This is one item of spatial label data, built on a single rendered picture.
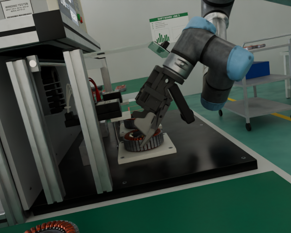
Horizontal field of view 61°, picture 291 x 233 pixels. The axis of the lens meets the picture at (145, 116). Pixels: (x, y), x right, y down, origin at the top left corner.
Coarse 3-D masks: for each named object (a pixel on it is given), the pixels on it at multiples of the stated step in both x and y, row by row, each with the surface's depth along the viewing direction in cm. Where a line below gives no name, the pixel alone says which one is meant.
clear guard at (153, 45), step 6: (150, 42) 81; (156, 42) 82; (114, 48) 81; (120, 48) 81; (126, 48) 84; (132, 48) 91; (138, 48) 98; (150, 48) 102; (156, 48) 91; (162, 48) 82; (84, 54) 80; (90, 54) 81; (96, 54) 86; (102, 54) 93; (108, 54) 101; (162, 54) 95; (168, 54) 85
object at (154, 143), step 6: (132, 132) 72; (138, 132) 72; (156, 132) 67; (162, 132) 68; (126, 138) 67; (132, 138) 65; (138, 138) 64; (156, 138) 65; (162, 138) 67; (126, 144) 66; (132, 144) 65; (138, 144) 64; (150, 144) 65; (156, 144) 65; (132, 150) 65; (138, 150) 64
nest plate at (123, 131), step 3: (123, 123) 99; (120, 126) 96; (123, 126) 95; (159, 126) 86; (120, 129) 91; (123, 129) 90; (126, 129) 90; (129, 129) 89; (132, 129) 88; (120, 132) 87; (123, 132) 87; (126, 132) 86; (120, 135) 86; (123, 135) 86
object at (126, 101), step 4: (108, 92) 90; (112, 92) 88; (116, 92) 87; (120, 92) 87; (104, 96) 87; (108, 96) 87; (112, 96) 87; (116, 96) 87; (120, 96) 87; (96, 100) 93; (104, 100) 87; (120, 100) 87; (124, 100) 92; (128, 100) 91; (124, 104) 88
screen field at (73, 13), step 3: (69, 6) 68; (72, 9) 71; (72, 12) 70; (75, 12) 76; (72, 15) 69; (75, 15) 75; (72, 18) 68; (75, 18) 74; (75, 21) 73; (78, 24) 77
